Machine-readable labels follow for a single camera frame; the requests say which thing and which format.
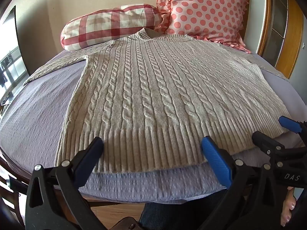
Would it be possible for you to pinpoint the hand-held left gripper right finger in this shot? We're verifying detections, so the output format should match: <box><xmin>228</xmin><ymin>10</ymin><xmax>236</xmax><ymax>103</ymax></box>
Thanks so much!
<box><xmin>199</xmin><ymin>136</ymin><xmax>285</xmax><ymax>230</ymax></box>

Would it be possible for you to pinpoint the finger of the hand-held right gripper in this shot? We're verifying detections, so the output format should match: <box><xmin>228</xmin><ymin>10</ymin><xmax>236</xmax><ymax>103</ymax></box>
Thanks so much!
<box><xmin>279</xmin><ymin>116</ymin><xmax>307</xmax><ymax>135</ymax></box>
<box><xmin>252</xmin><ymin>131</ymin><xmax>285</xmax><ymax>158</ymax></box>

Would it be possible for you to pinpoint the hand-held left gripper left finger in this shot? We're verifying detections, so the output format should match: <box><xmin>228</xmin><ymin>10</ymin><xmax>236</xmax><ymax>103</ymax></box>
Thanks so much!
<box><xmin>25</xmin><ymin>136</ymin><xmax>106</xmax><ymax>230</ymax></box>

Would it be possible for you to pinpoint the beige cable knit sweater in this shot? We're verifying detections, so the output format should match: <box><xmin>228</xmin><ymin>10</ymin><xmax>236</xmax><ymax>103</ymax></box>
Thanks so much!
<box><xmin>23</xmin><ymin>27</ymin><xmax>292</xmax><ymax>174</ymax></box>

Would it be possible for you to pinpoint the person's right hand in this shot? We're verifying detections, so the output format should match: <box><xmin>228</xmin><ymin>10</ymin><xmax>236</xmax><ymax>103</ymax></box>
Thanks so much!
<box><xmin>282</xmin><ymin>187</ymin><xmax>298</xmax><ymax>228</ymax></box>

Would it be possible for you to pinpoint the lavender textured bedspread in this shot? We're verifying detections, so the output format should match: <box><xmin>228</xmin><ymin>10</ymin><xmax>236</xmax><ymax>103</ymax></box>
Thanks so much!
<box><xmin>0</xmin><ymin>50</ymin><xmax>307</xmax><ymax>204</ymax></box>

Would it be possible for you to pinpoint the black framed window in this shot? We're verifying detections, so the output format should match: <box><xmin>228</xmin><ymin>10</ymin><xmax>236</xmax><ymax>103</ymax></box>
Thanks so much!
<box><xmin>0</xmin><ymin>6</ymin><xmax>31</xmax><ymax>107</ymax></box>

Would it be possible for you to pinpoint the red plaid pillow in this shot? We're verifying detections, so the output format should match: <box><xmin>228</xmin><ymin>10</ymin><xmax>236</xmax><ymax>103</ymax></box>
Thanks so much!
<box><xmin>60</xmin><ymin>3</ymin><xmax>164</xmax><ymax>52</ymax></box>

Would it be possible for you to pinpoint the pink polka dot pillow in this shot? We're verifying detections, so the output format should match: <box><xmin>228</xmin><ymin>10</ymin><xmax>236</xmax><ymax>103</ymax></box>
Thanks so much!
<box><xmin>155</xmin><ymin>0</ymin><xmax>251</xmax><ymax>54</ymax></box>

